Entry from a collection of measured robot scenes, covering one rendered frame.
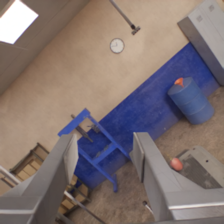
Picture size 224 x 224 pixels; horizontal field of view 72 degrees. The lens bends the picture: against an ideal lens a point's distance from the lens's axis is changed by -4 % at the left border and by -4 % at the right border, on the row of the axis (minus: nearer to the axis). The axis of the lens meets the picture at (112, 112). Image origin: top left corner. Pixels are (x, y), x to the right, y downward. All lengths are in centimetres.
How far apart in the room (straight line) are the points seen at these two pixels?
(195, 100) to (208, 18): 157
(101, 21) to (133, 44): 85
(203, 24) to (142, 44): 124
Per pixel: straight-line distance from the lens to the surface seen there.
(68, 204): 489
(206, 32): 382
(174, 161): 115
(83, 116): 340
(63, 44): 390
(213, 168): 109
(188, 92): 342
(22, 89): 427
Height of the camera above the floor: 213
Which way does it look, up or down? 12 degrees down
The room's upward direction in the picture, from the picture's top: 43 degrees counter-clockwise
